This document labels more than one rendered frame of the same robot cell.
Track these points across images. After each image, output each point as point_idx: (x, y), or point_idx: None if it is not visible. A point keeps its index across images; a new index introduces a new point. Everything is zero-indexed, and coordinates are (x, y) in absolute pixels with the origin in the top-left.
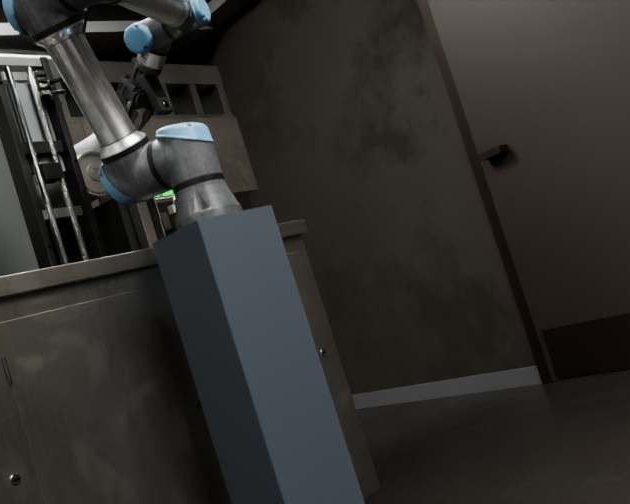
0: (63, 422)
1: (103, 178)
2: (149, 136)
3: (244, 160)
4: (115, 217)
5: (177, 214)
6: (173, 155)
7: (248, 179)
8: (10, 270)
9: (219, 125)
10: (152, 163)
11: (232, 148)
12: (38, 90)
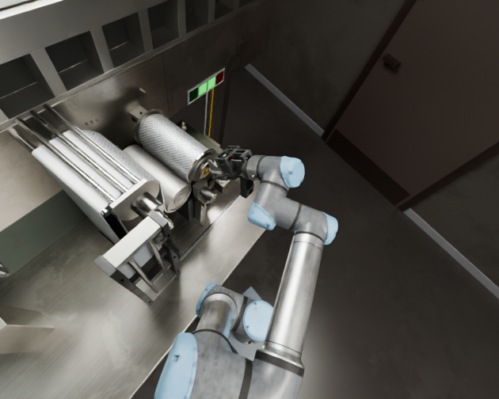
0: None
1: (197, 315)
2: (213, 41)
3: (267, 33)
4: (184, 203)
5: (234, 332)
6: (249, 337)
7: (262, 48)
8: (110, 238)
9: (265, 6)
10: (234, 331)
11: (264, 25)
12: (154, 245)
